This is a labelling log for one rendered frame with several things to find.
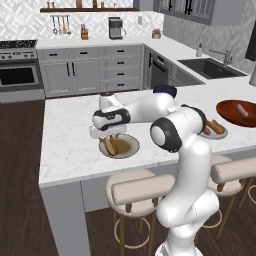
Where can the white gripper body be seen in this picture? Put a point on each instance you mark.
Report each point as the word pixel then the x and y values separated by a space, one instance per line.
pixel 106 130

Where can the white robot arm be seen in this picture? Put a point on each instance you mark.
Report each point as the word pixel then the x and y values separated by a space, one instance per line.
pixel 186 156

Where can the tan bun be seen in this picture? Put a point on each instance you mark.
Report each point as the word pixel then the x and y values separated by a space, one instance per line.
pixel 216 126
pixel 108 146

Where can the reddish brown sausage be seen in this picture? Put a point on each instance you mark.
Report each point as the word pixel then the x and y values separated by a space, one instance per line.
pixel 115 145
pixel 206 131

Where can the beige round plate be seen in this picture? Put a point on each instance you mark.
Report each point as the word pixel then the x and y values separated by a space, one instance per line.
pixel 128 146
pixel 221 135

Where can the red-brown bowl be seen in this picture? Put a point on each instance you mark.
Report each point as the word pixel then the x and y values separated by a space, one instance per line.
pixel 231 115

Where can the pink sausage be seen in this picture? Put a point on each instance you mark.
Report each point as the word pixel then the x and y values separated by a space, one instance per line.
pixel 242 111

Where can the grey base cupboard run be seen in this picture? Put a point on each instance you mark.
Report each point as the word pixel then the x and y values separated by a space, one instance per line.
pixel 86 71

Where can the beige cushioned bar stool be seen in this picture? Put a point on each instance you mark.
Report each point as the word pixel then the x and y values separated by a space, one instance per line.
pixel 252 195
pixel 230 173
pixel 133 195

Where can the grey cupboard below sink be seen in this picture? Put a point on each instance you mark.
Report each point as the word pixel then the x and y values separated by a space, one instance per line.
pixel 183 78

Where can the grey kitchen island base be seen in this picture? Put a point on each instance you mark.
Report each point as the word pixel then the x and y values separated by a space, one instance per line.
pixel 66 216

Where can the wooden knife block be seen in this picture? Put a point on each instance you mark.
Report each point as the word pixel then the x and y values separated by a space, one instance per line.
pixel 84 33

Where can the black steel coffee machine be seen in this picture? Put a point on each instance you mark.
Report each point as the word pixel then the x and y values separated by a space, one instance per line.
pixel 115 28

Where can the steel stove with oven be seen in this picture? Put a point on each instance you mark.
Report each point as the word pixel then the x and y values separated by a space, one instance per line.
pixel 18 71

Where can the small potted plant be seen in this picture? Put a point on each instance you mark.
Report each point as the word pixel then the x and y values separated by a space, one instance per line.
pixel 156 34

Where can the dark sink basin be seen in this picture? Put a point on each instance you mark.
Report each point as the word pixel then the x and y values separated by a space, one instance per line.
pixel 210 68

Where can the pale soap bottle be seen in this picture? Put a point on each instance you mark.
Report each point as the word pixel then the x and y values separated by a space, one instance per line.
pixel 199 50

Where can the small brown bottle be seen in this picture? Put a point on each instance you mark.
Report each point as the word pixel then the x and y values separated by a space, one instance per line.
pixel 95 4

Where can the brown jar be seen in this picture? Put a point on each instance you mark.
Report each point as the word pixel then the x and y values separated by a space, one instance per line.
pixel 78 3

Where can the steel tap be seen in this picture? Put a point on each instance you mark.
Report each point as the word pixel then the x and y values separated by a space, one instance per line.
pixel 226 56

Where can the grey cylinder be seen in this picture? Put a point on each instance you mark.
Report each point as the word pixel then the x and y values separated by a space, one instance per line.
pixel 253 76

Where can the dark panel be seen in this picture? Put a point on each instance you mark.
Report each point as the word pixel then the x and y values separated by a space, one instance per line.
pixel 251 43

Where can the rail with hanging tools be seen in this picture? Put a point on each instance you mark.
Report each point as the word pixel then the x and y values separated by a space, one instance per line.
pixel 60 25

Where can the white wall socket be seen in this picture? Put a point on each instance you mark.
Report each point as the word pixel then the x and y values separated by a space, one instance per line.
pixel 140 20

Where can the dark wooden wall shelf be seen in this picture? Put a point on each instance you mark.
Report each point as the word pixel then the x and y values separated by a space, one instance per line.
pixel 90 10

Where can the grey wall cupboards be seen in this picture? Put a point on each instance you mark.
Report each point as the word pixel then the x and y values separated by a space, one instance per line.
pixel 200 10

